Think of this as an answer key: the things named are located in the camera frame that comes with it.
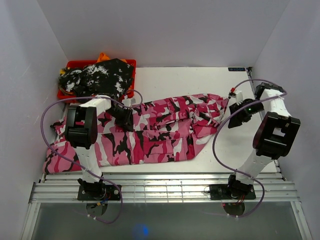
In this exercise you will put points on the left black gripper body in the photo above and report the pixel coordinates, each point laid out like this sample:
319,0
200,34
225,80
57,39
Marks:
122,116

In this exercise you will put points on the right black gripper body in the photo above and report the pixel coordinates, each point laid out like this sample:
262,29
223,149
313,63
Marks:
235,108

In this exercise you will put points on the pink camouflage trousers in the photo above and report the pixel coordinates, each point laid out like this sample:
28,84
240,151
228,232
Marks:
172,129

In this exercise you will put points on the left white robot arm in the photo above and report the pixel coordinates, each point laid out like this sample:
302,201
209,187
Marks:
81,131

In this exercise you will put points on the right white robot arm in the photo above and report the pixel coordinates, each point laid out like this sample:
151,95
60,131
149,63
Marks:
273,139

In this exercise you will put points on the black white camouflage trousers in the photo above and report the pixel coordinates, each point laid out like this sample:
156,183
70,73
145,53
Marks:
100,78

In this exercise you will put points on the small blue table label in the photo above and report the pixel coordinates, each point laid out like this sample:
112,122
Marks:
236,69

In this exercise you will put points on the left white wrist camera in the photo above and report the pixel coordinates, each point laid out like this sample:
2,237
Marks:
129,102

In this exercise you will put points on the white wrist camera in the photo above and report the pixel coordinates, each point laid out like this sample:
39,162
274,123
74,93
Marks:
129,102
237,95

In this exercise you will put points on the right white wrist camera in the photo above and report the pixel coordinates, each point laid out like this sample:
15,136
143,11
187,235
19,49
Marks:
237,95

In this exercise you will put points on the aluminium frame rail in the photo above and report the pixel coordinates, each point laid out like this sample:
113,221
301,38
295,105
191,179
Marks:
158,188

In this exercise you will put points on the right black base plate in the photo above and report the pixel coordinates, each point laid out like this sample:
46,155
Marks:
226,192

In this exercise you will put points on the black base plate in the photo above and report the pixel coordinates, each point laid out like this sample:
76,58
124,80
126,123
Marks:
226,192
108,192

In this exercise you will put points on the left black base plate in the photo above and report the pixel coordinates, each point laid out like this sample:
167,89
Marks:
108,192

